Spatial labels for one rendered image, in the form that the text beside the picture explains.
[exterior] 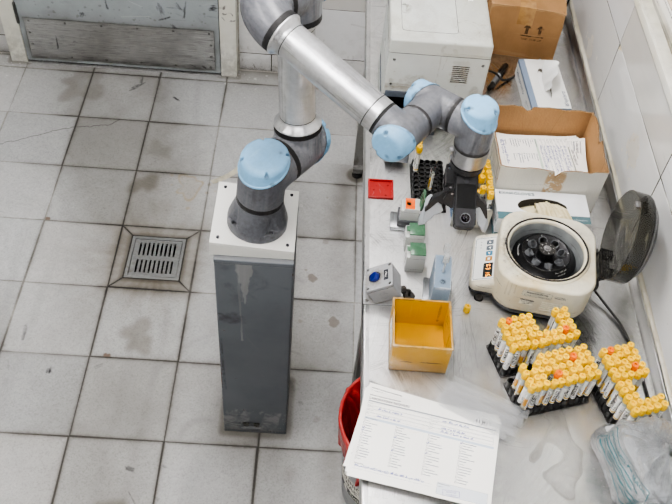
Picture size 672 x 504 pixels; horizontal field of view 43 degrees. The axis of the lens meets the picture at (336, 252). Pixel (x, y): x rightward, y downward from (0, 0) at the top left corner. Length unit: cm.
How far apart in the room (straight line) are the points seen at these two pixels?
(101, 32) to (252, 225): 209
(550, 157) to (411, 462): 99
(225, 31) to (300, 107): 191
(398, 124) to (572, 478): 82
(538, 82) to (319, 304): 112
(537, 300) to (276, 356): 79
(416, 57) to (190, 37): 176
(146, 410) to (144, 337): 29
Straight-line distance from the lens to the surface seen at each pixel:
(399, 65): 237
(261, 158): 200
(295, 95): 199
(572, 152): 247
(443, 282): 201
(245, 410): 274
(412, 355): 192
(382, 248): 218
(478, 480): 185
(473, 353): 203
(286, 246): 212
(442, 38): 235
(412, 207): 218
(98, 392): 299
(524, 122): 247
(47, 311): 321
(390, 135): 166
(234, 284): 221
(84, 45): 409
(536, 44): 283
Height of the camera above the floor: 252
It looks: 50 degrees down
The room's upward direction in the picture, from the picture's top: 6 degrees clockwise
